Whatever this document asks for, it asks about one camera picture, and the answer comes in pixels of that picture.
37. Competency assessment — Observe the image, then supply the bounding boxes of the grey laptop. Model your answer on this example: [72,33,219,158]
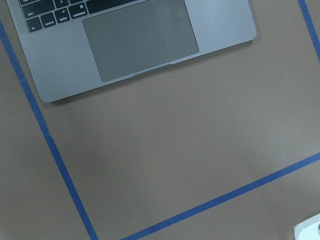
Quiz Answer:
[7,0,257,103]

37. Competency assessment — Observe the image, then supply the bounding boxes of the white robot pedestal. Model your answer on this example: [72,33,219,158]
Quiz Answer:
[292,214,320,240]

